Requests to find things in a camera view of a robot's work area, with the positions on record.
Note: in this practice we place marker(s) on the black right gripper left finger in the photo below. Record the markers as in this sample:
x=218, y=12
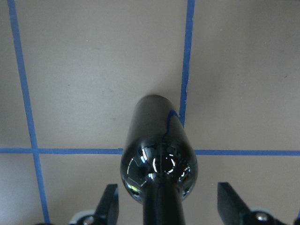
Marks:
x=107, y=211

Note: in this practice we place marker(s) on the dark glass wine bottle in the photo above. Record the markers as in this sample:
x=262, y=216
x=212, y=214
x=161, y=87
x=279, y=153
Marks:
x=158, y=165

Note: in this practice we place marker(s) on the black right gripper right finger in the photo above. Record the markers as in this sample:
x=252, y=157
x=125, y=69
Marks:
x=230, y=206

